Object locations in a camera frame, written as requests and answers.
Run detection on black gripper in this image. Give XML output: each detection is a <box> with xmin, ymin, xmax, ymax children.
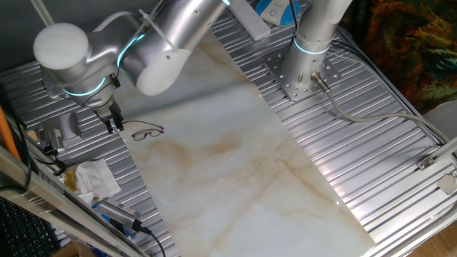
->
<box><xmin>94</xmin><ymin>101</ymin><xmax>125</xmax><ymax>136</ymax></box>

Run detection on brown frame glasses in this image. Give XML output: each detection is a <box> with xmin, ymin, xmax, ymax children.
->
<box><xmin>121</xmin><ymin>120</ymin><xmax>165</xmax><ymax>142</ymax></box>

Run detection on square steel plate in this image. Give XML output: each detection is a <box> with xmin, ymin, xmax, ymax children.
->
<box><xmin>37</xmin><ymin>111</ymin><xmax>82</xmax><ymax>142</ymax></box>

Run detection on white tissue sheet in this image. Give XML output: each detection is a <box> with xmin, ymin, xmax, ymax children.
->
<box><xmin>74</xmin><ymin>158</ymin><xmax>122</xmax><ymax>200</ymax></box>

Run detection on yellow plastic bag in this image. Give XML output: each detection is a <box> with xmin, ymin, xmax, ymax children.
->
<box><xmin>63</xmin><ymin>167</ymin><xmax>78</xmax><ymax>193</ymax></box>

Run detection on crumpled white tissue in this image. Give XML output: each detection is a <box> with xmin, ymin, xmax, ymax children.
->
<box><xmin>77</xmin><ymin>191</ymin><xmax>94</xmax><ymax>206</ymax></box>

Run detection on grey vented box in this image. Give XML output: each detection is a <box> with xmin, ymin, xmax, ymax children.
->
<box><xmin>95</xmin><ymin>198</ymin><xmax>144</xmax><ymax>232</ymax></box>

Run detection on orange pole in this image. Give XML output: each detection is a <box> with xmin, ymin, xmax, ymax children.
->
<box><xmin>0</xmin><ymin>106</ymin><xmax>21</xmax><ymax>161</ymax></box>

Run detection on marble pattern table mat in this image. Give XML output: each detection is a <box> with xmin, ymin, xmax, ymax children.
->
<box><xmin>114</xmin><ymin>30</ymin><xmax>376</xmax><ymax>257</ymax></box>

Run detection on brown cardboard box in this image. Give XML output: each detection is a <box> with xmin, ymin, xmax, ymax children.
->
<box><xmin>51</xmin><ymin>241</ymin><xmax>96</xmax><ymax>257</ymax></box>

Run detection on white slanted rod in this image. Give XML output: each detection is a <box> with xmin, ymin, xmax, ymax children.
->
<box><xmin>30</xmin><ymin>0</ymin><xmax>55</xmax><ymax>26</ymax></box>

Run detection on black keyboard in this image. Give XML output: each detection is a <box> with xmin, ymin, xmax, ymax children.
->
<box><xmin>0</xmin><ymin>196</ymin><xmax>61</xmax><ymax>257</ymax></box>

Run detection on white power strip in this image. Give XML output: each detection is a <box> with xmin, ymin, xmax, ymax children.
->
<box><xmin>228</xmin><ymin>0</ymin><xmax>271</xmax><ymax>41</ymax></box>

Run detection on blue and white device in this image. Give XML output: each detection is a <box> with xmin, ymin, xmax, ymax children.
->
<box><xmin>254</xmin><ymin>0</ymin><xmax>303</xmax><ymax>28</ymax></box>

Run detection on colourful patterned cloth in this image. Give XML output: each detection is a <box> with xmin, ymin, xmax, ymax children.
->
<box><xmin>338</xmin><ymin>0</ymin><xmax>457</xmax><ymax>115</ymax></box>

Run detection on white rounded object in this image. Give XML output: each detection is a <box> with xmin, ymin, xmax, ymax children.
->
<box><xmin>423</xmin><ymin>99</ymin><xmax>457</xmax><ymax>143</ymax></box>

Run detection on short aluminium profile bar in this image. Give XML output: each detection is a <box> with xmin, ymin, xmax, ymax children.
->
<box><xmin>426</xmin><ymin>137</ymin><xmax>457</xmax><ymax>161</ymax></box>

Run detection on small metal tag plate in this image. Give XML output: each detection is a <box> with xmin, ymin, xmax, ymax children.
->
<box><xmin>437</xmin><ymin>172</ymin><xmax>457</xmax><ymax>196</ymax></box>

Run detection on thin black cable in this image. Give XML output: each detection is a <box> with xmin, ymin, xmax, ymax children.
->
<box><xmin>10</xmin><ymin>117</ymin><xmax>35</xmax><ymax>192</ymax></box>

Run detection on white cable tie strap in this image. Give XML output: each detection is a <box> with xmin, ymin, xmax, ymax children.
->
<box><xmin>138</xmin><ymin>9</ymin><xmax>179</xmax><ymax>51</ymax></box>

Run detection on aluminium frame bar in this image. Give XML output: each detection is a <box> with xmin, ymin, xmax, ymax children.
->
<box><xmin>0</xmin><ymin>146</ymin><xmax>146</xmax><ymax>257</ymax></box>

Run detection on black plug cable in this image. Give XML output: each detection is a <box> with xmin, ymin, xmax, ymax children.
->
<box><xmin>131</xmin><ymin>218</ymin><xmax>168</xmax><ymax>257</ymax></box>

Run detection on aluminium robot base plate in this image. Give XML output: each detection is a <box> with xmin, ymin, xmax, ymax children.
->
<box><xmin>263</xmin><ymin>49</ymin><xmax>342</xmax><ymax>103</ymax></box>

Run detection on black base cable bundle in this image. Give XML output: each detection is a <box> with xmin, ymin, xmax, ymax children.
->
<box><xmin>288</xmin><ymin>0</ymin><xmax>300</xmax><ymax>39</ymax></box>

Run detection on thick grey robot cable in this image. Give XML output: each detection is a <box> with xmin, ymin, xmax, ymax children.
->
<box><xmin>310</xmin><ymin>71</ymin><xmax>451</xmax><ymax>143</ymax></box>

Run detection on small metal corner bracket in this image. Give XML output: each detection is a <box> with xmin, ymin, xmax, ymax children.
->
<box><xmin>416</xmin><ymin>155</ymin><xmax>436</xmax><ymax>171</ymax></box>

